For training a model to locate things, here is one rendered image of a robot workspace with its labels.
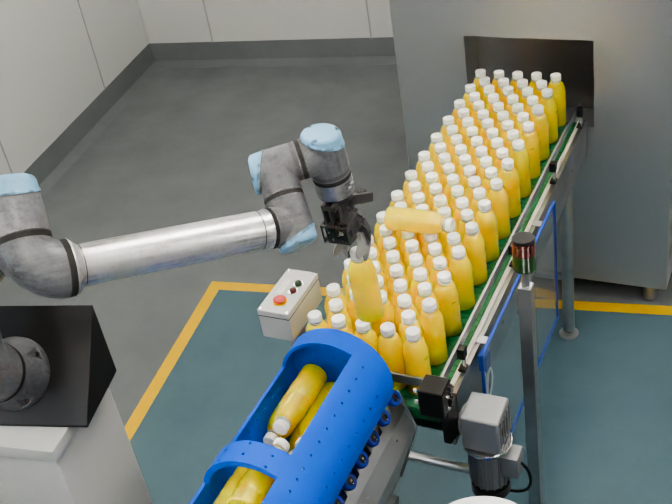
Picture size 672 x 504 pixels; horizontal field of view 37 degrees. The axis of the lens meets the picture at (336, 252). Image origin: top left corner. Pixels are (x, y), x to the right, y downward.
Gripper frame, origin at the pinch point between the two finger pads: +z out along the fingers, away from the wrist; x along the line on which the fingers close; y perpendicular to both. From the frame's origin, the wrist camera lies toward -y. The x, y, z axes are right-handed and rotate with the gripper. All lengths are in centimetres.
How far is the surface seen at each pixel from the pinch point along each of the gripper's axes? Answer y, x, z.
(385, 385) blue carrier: 15.2, 8.4, 28.9
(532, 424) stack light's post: -28, 27, 86
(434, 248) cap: -43, -2, 34
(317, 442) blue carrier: 43.4, 6.0, 18.6
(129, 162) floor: -211, -287, 151
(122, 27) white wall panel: -313, -352, 118
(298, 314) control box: -8.8, -30.9, 35.3
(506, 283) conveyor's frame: -56, 13, 57
